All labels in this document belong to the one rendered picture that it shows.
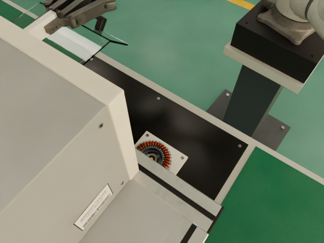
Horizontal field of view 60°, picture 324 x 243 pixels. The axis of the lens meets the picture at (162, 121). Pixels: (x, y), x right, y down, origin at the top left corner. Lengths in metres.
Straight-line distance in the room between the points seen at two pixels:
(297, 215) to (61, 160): 0.72
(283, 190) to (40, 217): 0.71
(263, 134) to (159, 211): 1.46
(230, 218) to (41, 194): 0.62
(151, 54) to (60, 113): 1.89
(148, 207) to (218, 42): 1.94
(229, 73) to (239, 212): 1.39
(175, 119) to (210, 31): 1.53
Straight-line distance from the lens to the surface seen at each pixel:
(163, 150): 0.78
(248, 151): 0.90
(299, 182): 0.91
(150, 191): 0.43
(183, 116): 0.90
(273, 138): 1.83
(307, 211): 0.89
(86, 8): 0.57
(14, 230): 0.28
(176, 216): 0.42
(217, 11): 2.55
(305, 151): 1.89
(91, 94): 0.27
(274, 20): 1.11
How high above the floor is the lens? 1.53
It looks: 59 degrees down
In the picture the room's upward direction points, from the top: straight up
